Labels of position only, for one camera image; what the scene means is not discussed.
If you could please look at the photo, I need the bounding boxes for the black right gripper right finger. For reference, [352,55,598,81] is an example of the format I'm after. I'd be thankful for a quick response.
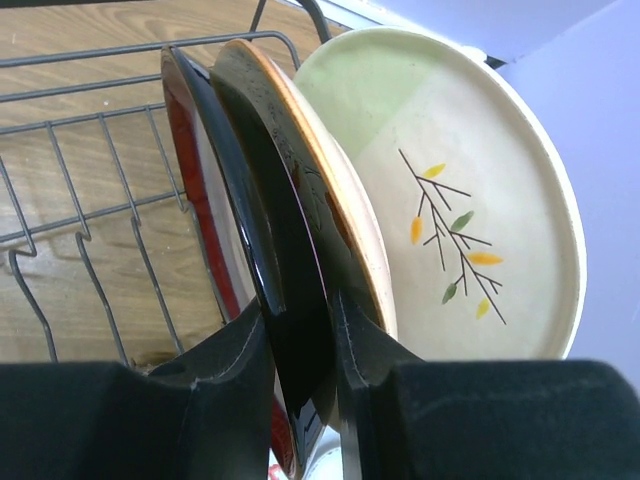
[331,290,419,479]

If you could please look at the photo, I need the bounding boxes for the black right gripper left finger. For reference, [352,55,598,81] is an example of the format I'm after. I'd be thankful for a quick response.
[149,300,274,479]

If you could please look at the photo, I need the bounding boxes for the orange rimmed bird plate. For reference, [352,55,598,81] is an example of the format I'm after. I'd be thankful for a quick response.
[208,38,399,431]

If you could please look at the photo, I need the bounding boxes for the red rimmed plate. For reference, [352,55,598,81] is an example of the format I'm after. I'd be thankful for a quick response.
[161,46,333,478]

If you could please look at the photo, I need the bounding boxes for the cream plate with branch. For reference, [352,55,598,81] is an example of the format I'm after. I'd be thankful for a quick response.
[294,27,586,360]

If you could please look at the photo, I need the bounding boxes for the black wire dish rack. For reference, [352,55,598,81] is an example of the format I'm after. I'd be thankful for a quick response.
[1,1,320,365]

